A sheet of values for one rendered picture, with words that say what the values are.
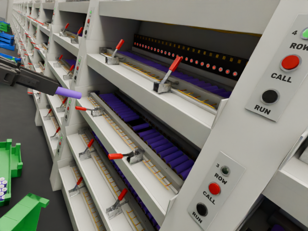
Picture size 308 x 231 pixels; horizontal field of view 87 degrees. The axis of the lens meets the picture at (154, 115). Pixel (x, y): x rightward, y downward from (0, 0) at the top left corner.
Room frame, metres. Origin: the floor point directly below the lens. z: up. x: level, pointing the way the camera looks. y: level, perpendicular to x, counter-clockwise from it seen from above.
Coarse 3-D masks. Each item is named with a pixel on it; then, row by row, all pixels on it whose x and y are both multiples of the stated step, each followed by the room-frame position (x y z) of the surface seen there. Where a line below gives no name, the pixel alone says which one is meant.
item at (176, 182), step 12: (96, 96) 0.66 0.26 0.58; (108, 108) 0.58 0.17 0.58; (120, 120) 0.51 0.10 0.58; (120, 132) 0.47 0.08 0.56; (132, 132) 0.46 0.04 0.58; (144, 144) 0.42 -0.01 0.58; (156, 156) 0.38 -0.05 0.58; (156, 168) 0.36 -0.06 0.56; (168, 168) 0.35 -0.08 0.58; (168, 180) 0.33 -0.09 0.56; (180, 180) 0.32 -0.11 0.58
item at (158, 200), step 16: (128, 96) 0.71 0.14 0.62; (96, 128) 0.50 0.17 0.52; (112, 128) 0.50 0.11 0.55; (112, 144) 0.42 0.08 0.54; (192, 144) 0.45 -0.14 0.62; (144, 160) 0.38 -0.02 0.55; (128, 176) 0.35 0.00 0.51; (144, 176) 0.33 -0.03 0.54; (144, 192) 0.30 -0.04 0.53; (160, 192) 0.30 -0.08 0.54; (160, 208) 0.27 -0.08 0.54; (160, 224) 0.26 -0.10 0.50
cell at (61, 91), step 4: (60, 88) 0.35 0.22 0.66; (64, 88) 0.36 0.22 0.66; (56, 92) 0.35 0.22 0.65; (60, 92) 0.35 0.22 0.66; (64, 92) 0.36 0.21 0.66; (68, 92) 0.36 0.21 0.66; (72, 92) 0.37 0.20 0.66; (76, 92) 0.38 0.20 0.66; (68, 96) 0.37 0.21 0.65; (72, 96) 0.37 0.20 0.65; (76, 96) 0.38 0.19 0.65; (80, 96) 0.38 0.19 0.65
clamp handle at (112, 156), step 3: (132, 150) 0.37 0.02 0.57; (120, 153) 0.35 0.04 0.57; (132, 153) 0.37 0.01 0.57; (108, 156) 0.32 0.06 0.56; (111, 156) 0.32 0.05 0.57; (114, 156) 0.33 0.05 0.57; (117, 156) 0.33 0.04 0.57; (120, 156) 0.34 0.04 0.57; (123, 156) 0.35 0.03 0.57; (126, 156) 0.35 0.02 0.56; (129, 156) 0.36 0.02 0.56; (132, 156) 0.37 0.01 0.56
